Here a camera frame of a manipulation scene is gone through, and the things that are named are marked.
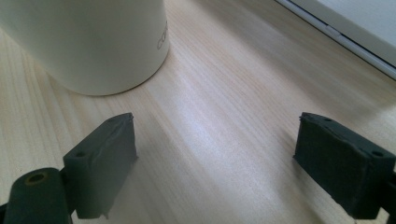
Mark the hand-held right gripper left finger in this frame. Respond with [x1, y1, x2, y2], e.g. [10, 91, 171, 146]
[63, 112, 138, 220]

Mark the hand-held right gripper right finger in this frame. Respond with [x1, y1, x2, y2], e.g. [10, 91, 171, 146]
[293, 112, 396, 220]

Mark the white cup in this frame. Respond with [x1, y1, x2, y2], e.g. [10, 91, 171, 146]
[0, 0, 171, 96]

